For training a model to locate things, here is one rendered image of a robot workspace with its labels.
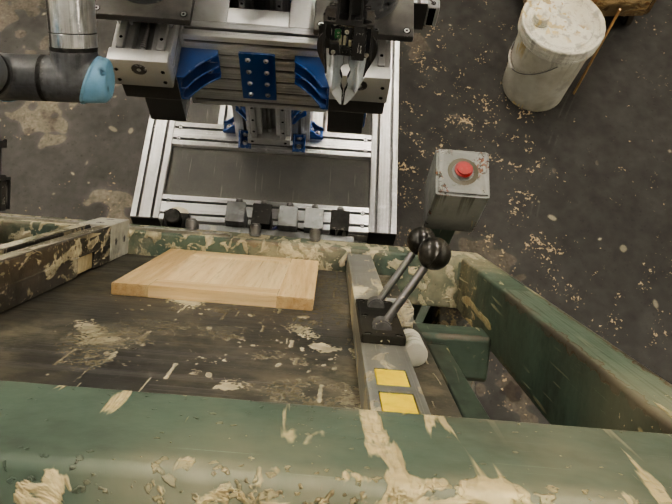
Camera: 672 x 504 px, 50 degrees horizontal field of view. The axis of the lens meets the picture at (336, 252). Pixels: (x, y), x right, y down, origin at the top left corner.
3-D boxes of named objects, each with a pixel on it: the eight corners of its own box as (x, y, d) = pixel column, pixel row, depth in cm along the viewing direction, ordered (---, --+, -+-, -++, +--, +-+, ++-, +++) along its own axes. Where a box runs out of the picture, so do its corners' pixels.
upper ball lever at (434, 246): (388, 339, 85) (455, 247, 83) (391, 348, 81) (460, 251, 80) (362, 322, 84) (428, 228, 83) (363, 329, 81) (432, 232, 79)
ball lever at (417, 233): (381, 317, 97) (439, 235, 95) (383, 323, 93) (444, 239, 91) (358, 301, 96) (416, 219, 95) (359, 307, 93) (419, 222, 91)
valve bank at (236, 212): (363, 235, 190) (371, 190, 168) (360, 285, 184) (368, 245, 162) (174, 219, 189) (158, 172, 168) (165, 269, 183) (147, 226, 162)
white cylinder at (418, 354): (426, 368, 85) (418, 350, 93) (429, 343, 85) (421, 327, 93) (402, 366, 85) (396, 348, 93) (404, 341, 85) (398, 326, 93)
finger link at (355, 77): (341, 117, 109) (346, 58, 103) (342, 100, 114) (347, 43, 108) (361, 118, 109) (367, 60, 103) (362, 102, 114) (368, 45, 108)
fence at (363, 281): (369, 273, 152) (371, 255, 151) (428, 467, 58) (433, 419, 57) (345, 271, 152) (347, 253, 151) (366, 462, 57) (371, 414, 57)
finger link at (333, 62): (320, 115, 109) (324, 56, 103) (323, 98, 114) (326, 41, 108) (341, 117, 109) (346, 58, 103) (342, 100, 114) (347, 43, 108)
